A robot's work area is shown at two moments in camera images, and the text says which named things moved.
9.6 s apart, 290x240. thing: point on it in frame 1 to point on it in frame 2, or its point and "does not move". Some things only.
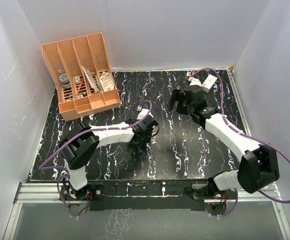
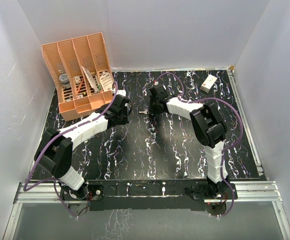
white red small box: x=208 y=83 does not move
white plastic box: x=144 y=112 to x=121 y=92
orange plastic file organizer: x=80 y=69 does not move
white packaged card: x=91 y=79 does not move
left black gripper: x=147 y=138 to x=124 y=120
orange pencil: x=80 y=86 does not move
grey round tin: x=64 y=80 does not move
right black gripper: x=177 y=95 to x=152 y=110
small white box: x=77 y=79 does not move
